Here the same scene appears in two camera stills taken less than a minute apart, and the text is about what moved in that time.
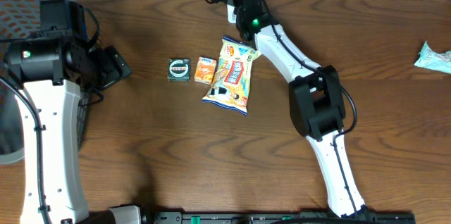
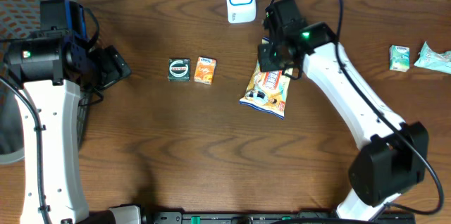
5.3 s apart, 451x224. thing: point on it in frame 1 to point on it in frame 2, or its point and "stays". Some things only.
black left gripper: [115, 65] stays
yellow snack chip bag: [230, 86] to [266, 90]
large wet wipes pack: [432, 60] stays
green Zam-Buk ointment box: [179, 70] stays
